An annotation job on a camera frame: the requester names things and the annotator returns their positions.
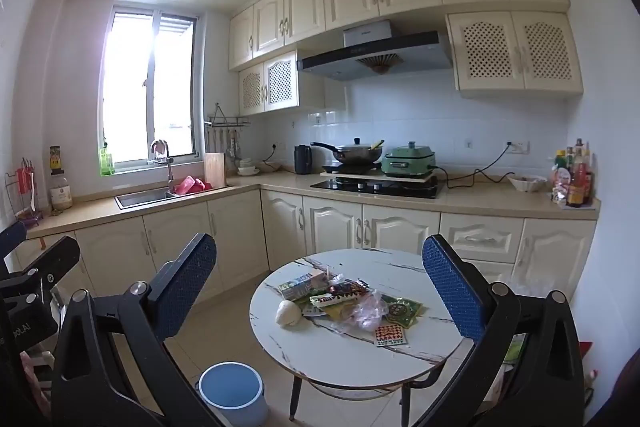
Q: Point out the wall utensil rack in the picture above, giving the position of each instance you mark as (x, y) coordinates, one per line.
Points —
(227, 123)

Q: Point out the white wall power outlet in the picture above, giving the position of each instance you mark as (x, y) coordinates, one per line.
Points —
(520, 148)

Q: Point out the black electric kettle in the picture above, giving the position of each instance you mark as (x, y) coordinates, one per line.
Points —
(303, 159)

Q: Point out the steel kitchen sink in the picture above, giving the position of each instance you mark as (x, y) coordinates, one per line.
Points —
(145, 198)

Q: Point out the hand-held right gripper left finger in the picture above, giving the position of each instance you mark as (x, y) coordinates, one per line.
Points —
(192, 287)

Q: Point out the blue plastic bin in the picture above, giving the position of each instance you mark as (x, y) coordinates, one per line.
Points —
(230, 387)

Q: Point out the clear bottle with yellow label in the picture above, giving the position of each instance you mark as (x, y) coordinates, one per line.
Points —
(61, 194)

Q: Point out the small lattice door cabinet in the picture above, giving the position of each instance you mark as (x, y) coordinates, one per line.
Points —
(280, 82)

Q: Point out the large lattice door cabinet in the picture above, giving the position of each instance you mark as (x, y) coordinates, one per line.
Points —
(515, 52)

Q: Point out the green gold foil pouch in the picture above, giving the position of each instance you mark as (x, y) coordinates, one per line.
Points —
(402, 309)

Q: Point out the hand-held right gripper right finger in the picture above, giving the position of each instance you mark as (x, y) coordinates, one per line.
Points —
(452, 292)

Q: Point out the range hood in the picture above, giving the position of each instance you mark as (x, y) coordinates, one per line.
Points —
(375, 52)

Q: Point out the green plastic bottle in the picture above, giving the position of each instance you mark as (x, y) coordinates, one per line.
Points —
(106, 163)

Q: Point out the black induction cooker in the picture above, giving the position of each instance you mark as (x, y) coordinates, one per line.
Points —
(350, 168)

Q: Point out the green electric cooker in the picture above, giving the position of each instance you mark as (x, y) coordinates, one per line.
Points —
(407, 162)

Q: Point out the green drink carton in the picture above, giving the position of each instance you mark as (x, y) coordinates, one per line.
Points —
(297, 285)

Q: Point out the black gas stove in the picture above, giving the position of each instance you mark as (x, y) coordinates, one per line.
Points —
(380, 189)

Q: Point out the white bowl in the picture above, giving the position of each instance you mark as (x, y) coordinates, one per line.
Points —
(527, 183)

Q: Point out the round white marble table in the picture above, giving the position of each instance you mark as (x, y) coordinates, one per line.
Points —
(340, 357)

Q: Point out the black wok with lid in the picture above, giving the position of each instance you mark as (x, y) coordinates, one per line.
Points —
(357, 153)

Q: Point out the clear plastic bag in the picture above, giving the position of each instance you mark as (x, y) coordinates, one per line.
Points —
(367, 314)

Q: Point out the red plastic basin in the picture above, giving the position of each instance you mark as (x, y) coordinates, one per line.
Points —
(192, 186)

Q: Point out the red sausage packet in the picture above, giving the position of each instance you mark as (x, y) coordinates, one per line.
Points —
(391, 335)

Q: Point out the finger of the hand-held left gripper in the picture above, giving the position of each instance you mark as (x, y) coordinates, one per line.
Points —
(12, 237)
(55, 254)

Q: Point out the stacked white bowls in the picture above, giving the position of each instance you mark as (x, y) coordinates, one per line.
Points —
(247, 168)

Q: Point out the metal sink faucet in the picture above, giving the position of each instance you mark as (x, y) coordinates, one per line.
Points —
(169, 167)

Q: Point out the wooden cutting board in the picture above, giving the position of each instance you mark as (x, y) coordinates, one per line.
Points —
(215, 169)

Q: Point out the cluster of condiment bottles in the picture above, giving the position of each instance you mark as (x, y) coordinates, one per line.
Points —
(575, 182)

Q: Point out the cream base cabinets with counter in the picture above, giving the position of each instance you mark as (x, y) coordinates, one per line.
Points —
(230, 232)

